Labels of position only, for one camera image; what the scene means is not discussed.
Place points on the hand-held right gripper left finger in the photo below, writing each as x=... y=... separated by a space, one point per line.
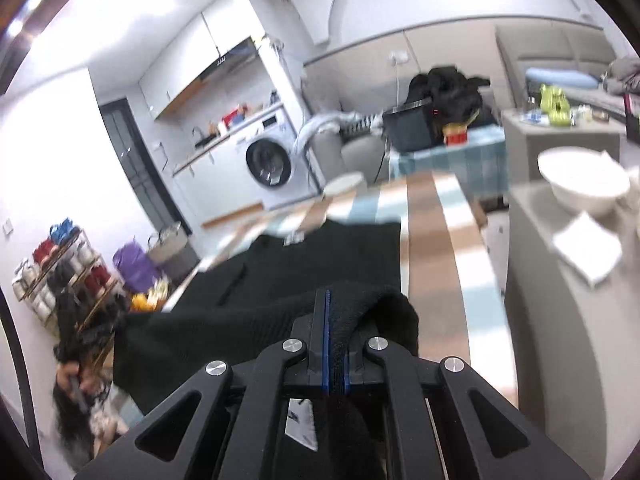
x=326 y=360

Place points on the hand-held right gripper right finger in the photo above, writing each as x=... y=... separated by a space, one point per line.
x=360 y=365

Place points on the black knit sweater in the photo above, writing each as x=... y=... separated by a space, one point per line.
x=225 y=310

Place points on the pile of black clothes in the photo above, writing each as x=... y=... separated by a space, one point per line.
x=450 y=90

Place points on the person's left hand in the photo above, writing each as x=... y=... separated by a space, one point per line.
x=67 y=377

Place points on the wooden shoe rack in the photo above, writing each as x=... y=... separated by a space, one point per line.
x=85 y=305

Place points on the purple bag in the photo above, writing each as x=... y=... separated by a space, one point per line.
x=135 y=265

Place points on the group of shoes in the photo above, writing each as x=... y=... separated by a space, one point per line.
x=55 y=260

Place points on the person's dark hair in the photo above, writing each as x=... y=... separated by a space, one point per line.
x=75 y=435

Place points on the white round stool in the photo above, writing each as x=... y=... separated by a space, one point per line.
x=345 y=182

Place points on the white base cabinets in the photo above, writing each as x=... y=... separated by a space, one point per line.
x=215 y=195

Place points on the low grey cabinet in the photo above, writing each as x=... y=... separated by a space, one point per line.
x=560 y=340

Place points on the white washing machine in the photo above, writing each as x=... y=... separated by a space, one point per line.
x=270 y=165

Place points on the black kitchen sink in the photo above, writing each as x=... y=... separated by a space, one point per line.
x=205 y=141

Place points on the small table with teal cloth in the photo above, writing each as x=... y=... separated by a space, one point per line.
x=450 y=165

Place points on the white garment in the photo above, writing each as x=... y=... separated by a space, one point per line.
x=320 y=127

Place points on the houndstooth cushion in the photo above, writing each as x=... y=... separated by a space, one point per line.
x=367 y=122

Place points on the dark rice cooker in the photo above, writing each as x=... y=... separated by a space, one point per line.
x=410 y=127

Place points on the red bowl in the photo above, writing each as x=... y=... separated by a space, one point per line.
x=455 y=137

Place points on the red packet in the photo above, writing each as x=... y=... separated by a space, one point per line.
x=232 y=117

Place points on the white napkin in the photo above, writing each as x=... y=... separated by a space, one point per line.
x=587 y=250

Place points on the white bowl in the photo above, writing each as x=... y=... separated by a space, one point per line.
x=582 y=182

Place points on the range hood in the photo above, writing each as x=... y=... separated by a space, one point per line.
x=230 y=60

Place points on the tall grey cabinet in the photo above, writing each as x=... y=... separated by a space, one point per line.
x=560 y=140

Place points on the green toy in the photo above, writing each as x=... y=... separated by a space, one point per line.
x=554 y=105

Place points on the blue pillow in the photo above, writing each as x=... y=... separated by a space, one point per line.
x=560 y=79

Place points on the grey blanket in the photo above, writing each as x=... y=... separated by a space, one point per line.
x=625 y=72

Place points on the white wall switch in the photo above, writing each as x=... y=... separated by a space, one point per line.
x=8 y=227

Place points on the white wall cabinets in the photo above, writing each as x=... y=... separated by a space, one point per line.
x=190 y=60

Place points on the white wall socket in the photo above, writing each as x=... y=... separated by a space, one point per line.
x=398 y=57

